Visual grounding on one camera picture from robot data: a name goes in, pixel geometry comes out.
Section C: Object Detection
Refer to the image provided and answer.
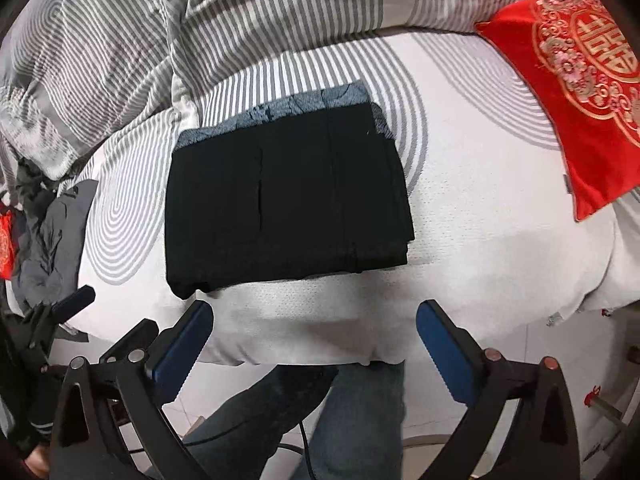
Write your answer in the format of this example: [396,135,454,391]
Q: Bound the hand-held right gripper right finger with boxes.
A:
[415,299,583,480]

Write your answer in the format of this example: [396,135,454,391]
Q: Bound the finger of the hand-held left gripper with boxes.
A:
[50,285,97,323]

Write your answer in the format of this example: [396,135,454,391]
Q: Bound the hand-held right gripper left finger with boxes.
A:
[50,300,216,480]

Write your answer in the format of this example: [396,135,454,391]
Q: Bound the black pants grey lining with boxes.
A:
[165,79,417,301]

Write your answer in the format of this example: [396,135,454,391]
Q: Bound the grey jacket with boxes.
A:
[10,157,101,343]

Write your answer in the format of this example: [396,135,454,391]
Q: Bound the person's legs in jeans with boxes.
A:
[182,360,406,480]

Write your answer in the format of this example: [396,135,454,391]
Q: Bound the metal rod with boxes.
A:
[586,392,632,427]

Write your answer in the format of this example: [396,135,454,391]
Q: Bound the white grey striped bed sheet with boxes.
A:
[50,30,640,367]

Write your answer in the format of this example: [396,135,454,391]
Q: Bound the black cable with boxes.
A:
[275,422,321,480]

